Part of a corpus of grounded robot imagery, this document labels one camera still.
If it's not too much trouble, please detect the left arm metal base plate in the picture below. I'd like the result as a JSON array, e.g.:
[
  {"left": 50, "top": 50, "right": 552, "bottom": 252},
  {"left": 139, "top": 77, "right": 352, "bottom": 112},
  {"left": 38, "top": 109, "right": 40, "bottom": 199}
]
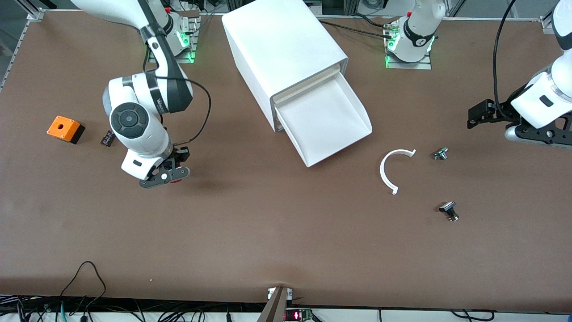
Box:
[{"left": 385, "top": 20, "right": 433, "bottom": 70}]

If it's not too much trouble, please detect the black arm base cable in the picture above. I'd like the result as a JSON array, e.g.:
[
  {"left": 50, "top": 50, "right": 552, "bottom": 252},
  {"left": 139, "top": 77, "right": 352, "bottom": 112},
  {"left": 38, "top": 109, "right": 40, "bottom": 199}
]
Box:
[{"left": 319, "top": 19, "right": 394, "bottom": 41}]

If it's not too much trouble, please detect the small board with red light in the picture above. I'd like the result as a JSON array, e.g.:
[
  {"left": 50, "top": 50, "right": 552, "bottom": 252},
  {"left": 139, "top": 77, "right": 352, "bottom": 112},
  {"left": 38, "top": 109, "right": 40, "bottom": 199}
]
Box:
[{"left": 285, "top": 308, "right": 314, "bottom": 322}]

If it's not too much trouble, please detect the black button with grey cap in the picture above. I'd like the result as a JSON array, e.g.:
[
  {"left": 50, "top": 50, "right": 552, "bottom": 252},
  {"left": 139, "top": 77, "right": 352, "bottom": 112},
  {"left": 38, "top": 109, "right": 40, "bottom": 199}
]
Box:
[{"left": 438, "top": 201, "right": 460, "bottom": 223}]

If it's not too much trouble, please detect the white plastic drawer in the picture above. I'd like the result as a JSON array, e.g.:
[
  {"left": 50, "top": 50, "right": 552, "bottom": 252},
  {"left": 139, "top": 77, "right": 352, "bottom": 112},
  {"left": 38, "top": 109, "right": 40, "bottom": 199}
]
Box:
[
  {"left": 273, "top": 63, "right": 345, "bottom": 108},
  {"left": 273, "top": 71, "right": 373, "bottom": 168}
]

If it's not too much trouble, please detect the thin black looped cable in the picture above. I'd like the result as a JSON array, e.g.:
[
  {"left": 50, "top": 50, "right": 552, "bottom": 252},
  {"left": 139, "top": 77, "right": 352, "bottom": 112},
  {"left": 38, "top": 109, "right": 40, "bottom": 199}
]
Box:
[{"left": 59, "top": 261, "right": 107, "bottom": 309}]

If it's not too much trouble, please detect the orange and black switch box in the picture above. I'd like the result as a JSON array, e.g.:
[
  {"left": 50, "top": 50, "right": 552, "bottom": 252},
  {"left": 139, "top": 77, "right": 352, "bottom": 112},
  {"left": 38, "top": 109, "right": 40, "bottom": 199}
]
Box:
[{"left": 46, "top": 115, "right": 86, "bottom": 145}]

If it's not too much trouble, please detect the tangled black cable bundle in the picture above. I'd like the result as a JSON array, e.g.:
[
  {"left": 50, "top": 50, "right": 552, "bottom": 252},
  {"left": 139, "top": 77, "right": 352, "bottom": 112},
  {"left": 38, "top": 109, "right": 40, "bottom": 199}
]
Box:
[{"left": 0, "top": 294, "right": 251, "bottom": 322}]

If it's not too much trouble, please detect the white drawer cabinet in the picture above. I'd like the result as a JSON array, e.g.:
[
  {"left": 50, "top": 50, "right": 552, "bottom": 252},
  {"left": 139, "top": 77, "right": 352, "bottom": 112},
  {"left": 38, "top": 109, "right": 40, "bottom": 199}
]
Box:
[{"left": 222, "top": 0, "right": 349, "bottom": 133}]

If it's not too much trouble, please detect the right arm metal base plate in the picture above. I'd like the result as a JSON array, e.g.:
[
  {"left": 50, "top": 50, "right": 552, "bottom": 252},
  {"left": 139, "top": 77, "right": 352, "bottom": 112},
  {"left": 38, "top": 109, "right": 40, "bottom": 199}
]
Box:
[{"left": 147, "top": 16, "right": 200, "bottom": 64}]

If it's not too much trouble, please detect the white half ring clamp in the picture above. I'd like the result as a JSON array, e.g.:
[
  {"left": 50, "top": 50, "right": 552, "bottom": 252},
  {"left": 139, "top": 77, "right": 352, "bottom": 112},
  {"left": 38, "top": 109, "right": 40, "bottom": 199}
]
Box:
[{"left": 379, "top": 148, "right": 417, "bottom": 196}]

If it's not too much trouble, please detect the grey camera mount bar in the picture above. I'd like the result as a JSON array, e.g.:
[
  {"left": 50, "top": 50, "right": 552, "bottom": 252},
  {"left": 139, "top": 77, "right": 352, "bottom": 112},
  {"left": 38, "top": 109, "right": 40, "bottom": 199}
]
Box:
[{"left": 257, "top": 286, "right": 294, "bottom": 322}]

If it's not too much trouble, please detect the aluminium table edge frame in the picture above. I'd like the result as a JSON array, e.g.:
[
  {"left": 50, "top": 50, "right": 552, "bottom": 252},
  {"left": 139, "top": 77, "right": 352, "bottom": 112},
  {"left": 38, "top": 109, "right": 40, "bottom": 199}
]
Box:
[{"left": 0, "top": 8, "right": 557, "bottom": 92}]

